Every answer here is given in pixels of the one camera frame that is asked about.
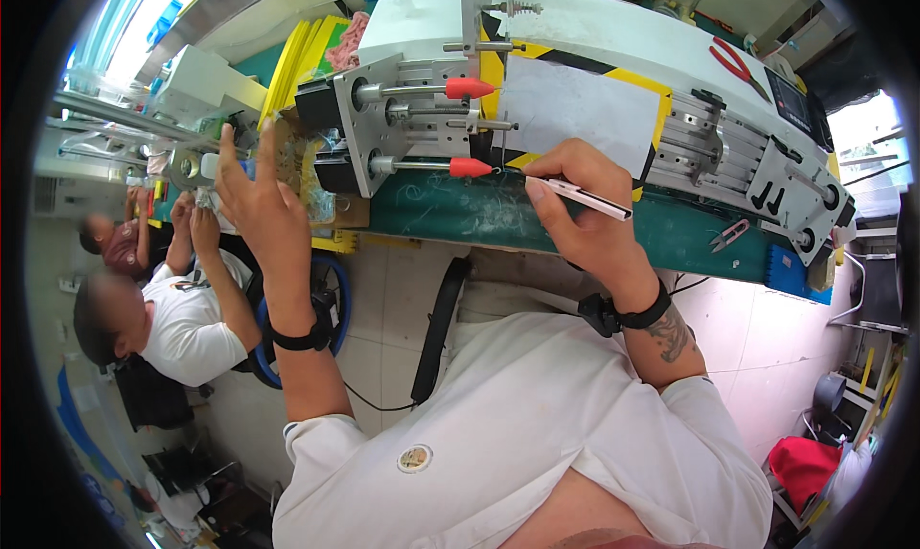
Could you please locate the red bag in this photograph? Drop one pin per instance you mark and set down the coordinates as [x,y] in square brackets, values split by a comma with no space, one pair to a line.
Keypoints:
[801,466]

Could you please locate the person's left hand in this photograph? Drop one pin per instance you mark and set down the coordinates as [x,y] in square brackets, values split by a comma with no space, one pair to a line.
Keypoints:
[269,225]

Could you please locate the grey thread snips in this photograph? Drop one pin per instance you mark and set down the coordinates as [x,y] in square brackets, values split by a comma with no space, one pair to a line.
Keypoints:
[727,236]

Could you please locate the black control panel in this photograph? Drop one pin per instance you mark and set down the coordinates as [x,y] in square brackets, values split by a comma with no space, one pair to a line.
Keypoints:
[794,107]

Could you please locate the metal rack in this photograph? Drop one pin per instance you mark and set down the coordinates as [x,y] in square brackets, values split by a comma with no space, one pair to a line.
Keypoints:
[115,129]

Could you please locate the black bucket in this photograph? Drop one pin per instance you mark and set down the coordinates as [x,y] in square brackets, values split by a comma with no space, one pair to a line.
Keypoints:
[830,394]

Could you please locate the person's body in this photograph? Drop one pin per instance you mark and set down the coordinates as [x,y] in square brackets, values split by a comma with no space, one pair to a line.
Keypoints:
[517,419]

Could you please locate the blue wheel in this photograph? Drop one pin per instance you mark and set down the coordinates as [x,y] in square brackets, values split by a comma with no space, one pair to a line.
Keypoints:
[338,290]

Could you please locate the white pen-shaped tool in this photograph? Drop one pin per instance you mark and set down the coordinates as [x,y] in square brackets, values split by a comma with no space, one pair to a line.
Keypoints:
[600,202]

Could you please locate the clear bag of parts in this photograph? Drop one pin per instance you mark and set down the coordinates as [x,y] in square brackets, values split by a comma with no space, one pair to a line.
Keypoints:
[316,190]

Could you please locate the person's left fingers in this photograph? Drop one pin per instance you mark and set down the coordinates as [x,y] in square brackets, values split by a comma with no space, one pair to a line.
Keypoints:
[266,150]

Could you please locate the pink ribbed piece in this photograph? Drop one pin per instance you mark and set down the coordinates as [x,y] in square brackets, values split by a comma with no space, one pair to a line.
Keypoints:
[348,42]

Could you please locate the white winding machine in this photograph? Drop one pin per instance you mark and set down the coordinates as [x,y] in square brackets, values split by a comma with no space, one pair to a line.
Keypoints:
[611,53]

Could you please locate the blue plastic block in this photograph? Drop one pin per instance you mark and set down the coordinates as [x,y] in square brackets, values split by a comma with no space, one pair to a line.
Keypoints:
[790,272]

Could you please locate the stack of yellow boards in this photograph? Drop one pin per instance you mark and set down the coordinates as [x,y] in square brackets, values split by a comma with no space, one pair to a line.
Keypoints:
[295,60]

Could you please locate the black wrist band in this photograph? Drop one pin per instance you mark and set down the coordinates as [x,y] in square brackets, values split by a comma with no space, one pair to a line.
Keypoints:
[636,315]
[302,337]

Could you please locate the person's right hand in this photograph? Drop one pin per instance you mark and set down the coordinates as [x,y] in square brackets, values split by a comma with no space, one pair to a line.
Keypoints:
[596,218]

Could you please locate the white paper sheet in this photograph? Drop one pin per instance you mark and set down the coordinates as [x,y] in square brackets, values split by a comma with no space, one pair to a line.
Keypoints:
[575,110]

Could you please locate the red cone tip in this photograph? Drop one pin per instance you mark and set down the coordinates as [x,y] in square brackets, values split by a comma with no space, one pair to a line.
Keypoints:
[467,88]
[468,167]

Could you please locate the white equipment box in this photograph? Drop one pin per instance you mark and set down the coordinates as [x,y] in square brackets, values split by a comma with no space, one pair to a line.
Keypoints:
[201,82]

